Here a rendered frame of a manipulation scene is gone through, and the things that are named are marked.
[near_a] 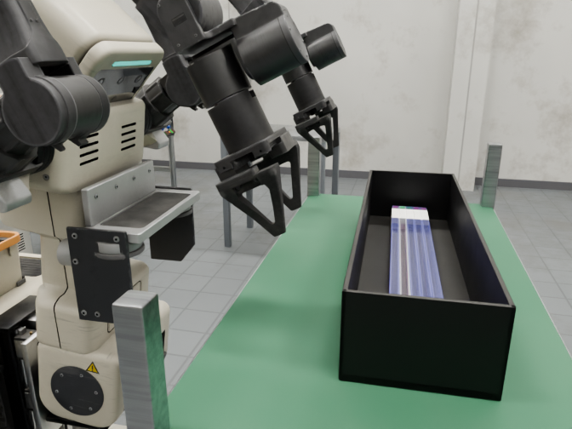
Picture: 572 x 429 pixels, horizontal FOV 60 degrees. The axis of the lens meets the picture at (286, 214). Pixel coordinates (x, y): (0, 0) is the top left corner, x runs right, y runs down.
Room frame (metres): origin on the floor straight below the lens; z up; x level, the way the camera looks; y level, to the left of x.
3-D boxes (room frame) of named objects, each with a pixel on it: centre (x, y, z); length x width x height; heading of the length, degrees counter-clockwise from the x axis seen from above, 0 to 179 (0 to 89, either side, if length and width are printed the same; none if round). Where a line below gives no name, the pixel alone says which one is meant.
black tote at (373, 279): (0.73, -0.20, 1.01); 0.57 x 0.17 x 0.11; 168
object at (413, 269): (0.73, -0.20, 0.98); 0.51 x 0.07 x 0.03; 168
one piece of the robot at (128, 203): (0.83, 0.27, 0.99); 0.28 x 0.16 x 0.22; 168
